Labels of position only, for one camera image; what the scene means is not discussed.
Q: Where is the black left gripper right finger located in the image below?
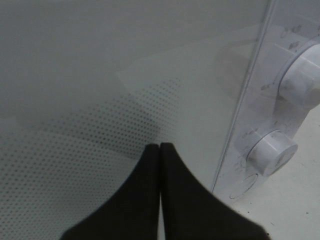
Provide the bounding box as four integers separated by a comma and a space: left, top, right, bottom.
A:
160, 143, 269, 240

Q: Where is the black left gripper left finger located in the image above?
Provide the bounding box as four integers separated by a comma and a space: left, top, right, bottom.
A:
61, 144, 160, 240

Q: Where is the round door release button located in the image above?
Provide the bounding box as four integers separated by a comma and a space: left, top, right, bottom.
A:
229, 173, 259, 200

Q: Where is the white microwave knob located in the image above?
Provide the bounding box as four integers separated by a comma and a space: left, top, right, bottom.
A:
278, 44, 320, 110
247, 130, 298, 177

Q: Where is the white microwave door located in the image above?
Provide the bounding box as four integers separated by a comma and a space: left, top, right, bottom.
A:
0, 0, 271, 240

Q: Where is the white microwave oven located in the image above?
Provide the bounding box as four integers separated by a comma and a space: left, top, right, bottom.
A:
212, 0, 320, 202

